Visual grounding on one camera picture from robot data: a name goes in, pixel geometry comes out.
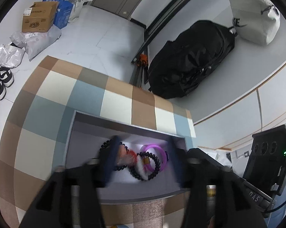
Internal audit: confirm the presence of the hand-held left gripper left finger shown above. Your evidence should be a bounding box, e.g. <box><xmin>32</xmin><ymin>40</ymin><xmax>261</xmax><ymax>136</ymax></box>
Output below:
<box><xmin>19</xmin><ymin>135</ymin><xmax>122</xmax><ymax>228</ymax></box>

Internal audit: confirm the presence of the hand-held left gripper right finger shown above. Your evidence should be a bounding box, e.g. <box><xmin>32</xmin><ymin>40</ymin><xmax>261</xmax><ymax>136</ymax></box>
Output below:
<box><xmin>167</xmin><ymin>136</ymin><xmax>268</xmax><ymax>228</ymax></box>

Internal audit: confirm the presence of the black bead bracelet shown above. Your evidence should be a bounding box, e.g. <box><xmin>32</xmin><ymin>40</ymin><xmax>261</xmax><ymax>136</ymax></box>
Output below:
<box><xmin>129</xmin><ymin>152</ymin><xmax>160</xmax><ymax>181</ymax></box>
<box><xmin>100</xmin><ymin>140</ymin><xmax>130</xmax><ymax>171</ymax></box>

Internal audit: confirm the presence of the red round pendant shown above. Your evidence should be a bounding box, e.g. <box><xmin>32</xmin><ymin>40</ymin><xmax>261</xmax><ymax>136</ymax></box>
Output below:
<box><xmin>117</xmin><ymin>145</ymin><xmax>138</xmax><ymax>167</ymax></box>

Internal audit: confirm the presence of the purple bangle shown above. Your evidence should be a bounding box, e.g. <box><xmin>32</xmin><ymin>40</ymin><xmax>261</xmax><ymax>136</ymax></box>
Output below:
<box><xmin>140</xmin><ymin>144</ymin><xmax>169</xmax><ymax>174</ymax></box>

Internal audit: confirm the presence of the white cardboard box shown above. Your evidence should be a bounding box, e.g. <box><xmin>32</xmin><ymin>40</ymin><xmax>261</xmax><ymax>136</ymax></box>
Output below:
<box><xmin>66</xmin><ymin>109</ymin><xmax>192</xmax><ymax>205</ymax></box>

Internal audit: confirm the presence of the checked tablecloth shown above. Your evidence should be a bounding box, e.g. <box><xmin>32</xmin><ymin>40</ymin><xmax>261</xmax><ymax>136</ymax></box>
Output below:
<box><xmin>0</xmin><ymin>56</ymin><xmax>197</xmax><ymax>228</ymax></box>

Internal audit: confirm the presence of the small orange object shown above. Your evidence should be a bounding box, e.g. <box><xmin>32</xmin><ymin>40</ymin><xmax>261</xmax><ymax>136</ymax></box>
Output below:
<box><xmin>137</xmin><ymin>55</ymin><xmax>148</xmax><ymax>67</ymax></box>

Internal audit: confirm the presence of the black backpack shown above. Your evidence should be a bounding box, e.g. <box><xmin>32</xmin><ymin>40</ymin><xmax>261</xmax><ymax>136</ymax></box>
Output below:
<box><xmin>148</xmin><ymin>20</ymin><xmax>236</xmax><ymax>99</ymax></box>

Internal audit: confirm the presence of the grey plastic package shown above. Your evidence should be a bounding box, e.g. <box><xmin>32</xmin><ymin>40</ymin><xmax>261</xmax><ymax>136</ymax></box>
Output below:
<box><xmin>10</xmin><ymin>26</ymin><xmax>62</xmax><ymax>61</ymax></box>

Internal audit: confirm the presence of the black coat rack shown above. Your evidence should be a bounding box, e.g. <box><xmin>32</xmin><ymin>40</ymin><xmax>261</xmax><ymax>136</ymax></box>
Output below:
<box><xmin>130</xmin><ymin>0</ymin><xmax>216</xmax><ymax>87</ymax></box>

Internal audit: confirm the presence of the silver plastic package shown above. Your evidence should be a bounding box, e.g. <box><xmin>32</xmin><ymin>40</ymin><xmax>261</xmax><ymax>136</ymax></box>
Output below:
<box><xmin>0</xmin><ymin>44</ymin><xmax>26</xmax><ymax>68</ymax></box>

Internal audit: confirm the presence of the grey fabric bag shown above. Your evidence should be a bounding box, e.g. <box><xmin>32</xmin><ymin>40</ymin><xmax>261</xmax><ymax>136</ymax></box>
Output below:
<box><xmin>228</xmin><ymin>0</ymin><xmax>280</xmax><ymax>45</ymax></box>

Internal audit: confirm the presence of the blue cardboard box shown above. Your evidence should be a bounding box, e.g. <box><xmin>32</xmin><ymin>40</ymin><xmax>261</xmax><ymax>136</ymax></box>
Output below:
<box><xmin>43</xmin><ymin>0</ymin><xmax>75</xmax><ymax>29</ymax></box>

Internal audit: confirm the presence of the white plastic bag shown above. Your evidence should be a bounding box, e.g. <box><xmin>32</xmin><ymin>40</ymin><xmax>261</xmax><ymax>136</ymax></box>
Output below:
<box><xmin>62</xmin><ymin>0</ymin><xmax>87</xmax><ymax>24</ymax></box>

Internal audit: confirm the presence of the brown cardboard box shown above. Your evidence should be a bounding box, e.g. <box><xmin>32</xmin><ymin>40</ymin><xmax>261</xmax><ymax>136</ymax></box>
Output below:
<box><xmin>22</xmin><ymin>1</ymin><xmax>60</xmax><ymax>33</ymax></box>

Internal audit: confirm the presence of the black cable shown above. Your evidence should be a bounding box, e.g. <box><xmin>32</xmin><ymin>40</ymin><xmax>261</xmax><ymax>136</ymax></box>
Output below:
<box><xmin>262</xmin><ymin>185</ymin><xmax>286</xmax><ymax>213</ymax></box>

